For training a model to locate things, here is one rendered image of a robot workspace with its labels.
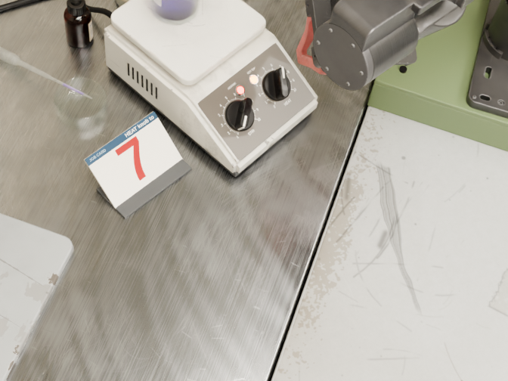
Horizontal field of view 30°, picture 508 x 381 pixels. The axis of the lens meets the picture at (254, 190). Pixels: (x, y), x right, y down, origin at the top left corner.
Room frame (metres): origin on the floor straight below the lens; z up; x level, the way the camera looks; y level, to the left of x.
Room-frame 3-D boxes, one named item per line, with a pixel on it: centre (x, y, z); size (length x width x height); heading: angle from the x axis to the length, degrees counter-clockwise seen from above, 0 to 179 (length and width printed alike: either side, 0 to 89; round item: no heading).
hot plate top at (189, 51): (0.65, 0.10, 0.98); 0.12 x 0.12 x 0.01; 55
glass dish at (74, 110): (0.57, 0.20, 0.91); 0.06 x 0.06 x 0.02
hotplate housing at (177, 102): (0.63, 0.07, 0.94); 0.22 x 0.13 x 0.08; 55
